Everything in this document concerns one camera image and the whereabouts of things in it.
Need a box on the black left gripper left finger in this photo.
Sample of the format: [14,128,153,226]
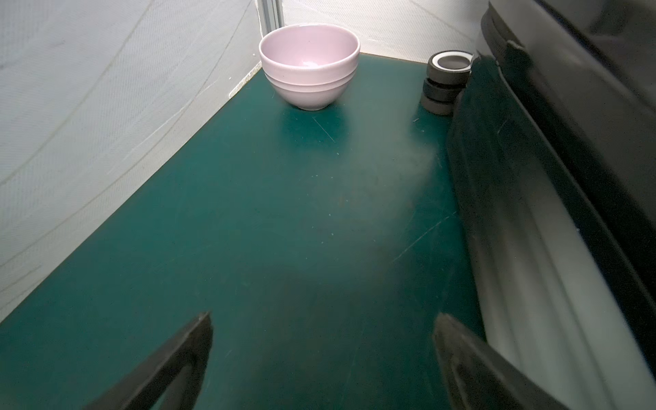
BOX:
[85,312,214,409]

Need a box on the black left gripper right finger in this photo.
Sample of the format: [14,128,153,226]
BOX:
[432,314,566,409]

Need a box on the black and white hardshell suitcase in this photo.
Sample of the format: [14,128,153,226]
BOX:
[447,1,655,409]

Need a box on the purple ceramic bowl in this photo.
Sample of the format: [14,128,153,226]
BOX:
[259,23,360,111]

